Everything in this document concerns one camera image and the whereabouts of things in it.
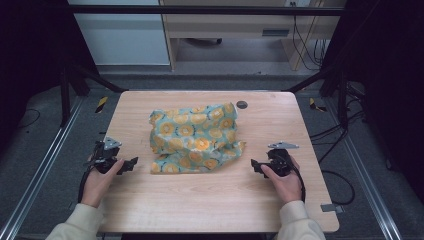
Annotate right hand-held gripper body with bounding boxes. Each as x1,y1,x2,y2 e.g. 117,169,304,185
266,141,300,178

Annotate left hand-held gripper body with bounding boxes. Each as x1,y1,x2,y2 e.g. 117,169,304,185
87,136,123,175

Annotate person's right hand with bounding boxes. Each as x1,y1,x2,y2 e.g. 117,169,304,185
260,155,304,206

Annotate person's left hand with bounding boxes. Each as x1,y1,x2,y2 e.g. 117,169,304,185
80,158,125,209

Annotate teal cloth with orange print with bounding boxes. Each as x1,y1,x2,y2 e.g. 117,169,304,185
148,102,248,175

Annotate yellow black tape strip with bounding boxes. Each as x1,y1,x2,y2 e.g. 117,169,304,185
308,97,328,113

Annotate grey metal table clip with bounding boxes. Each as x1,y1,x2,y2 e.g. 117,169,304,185
320,203,345,215

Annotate white cabinet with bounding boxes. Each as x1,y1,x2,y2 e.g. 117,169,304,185
67,0,172,66

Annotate black curtain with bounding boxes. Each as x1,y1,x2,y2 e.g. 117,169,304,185
320,0,424,204
0,0,100,158

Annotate light wooden desk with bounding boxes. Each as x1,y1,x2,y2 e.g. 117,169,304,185
159,0,348,72

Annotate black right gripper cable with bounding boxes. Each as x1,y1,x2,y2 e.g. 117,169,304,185
287,160,307,203

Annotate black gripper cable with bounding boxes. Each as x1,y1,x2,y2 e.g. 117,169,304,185
77,165,95,204
287,160,307,203

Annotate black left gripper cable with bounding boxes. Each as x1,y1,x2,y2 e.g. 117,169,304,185
77,165,95,204

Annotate yellow-handled tool on floor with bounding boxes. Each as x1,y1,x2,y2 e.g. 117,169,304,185
95,95,109,114

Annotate black floor cable bundle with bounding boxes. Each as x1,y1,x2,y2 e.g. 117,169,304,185
309,96,366,165

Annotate aluminium floor rail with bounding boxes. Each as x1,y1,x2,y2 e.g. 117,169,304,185
0,95,85,240
324,98,405,240

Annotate black metal frame stand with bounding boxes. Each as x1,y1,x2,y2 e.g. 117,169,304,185
59,61,129,128
285,61,350,129

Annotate black looped floor cable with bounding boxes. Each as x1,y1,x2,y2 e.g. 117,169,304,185
320,169,356,206

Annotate thin black floor cable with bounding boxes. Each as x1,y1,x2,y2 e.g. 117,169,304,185
15,107,42,130

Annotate black hanging cables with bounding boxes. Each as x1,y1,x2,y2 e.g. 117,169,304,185
290,1,331,72

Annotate black horizontal frame bar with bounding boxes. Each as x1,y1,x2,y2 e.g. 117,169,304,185
65,4,346,17

